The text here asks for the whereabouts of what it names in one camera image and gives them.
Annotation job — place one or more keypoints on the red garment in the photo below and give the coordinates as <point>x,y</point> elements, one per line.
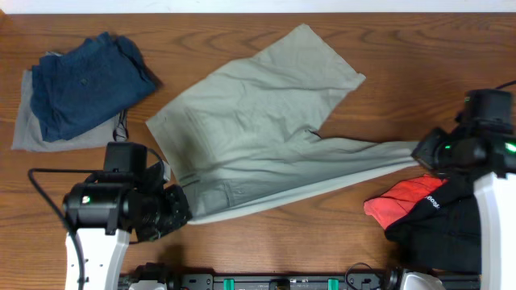
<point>397,202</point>

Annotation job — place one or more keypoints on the khaki green shorts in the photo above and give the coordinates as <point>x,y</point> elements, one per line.
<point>245,139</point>

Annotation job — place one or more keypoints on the folded navy blue shorts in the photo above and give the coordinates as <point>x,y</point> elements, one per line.
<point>75,92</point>

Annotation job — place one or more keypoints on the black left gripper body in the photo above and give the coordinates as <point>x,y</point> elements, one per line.
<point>174,205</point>

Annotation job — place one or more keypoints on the black garment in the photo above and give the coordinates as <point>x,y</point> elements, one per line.
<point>443,230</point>

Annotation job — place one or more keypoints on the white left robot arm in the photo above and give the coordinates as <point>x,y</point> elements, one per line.
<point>103,216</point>

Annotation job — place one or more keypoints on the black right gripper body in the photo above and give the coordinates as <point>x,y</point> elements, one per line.
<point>424,149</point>

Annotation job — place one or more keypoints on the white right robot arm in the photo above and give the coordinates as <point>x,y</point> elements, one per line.
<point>494,189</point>

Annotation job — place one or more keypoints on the folded grey garment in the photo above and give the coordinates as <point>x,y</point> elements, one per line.
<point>28,136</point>

